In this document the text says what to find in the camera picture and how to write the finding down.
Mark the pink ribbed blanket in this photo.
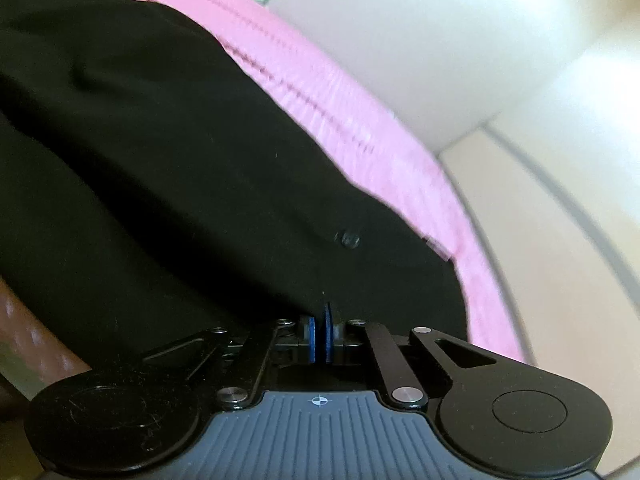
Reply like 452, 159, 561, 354
140, 0, 527, 362

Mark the beige wooden headboard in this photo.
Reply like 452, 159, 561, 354
440, 129, 639, 415

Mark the black garment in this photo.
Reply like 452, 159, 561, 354
1, 0, 468, 366

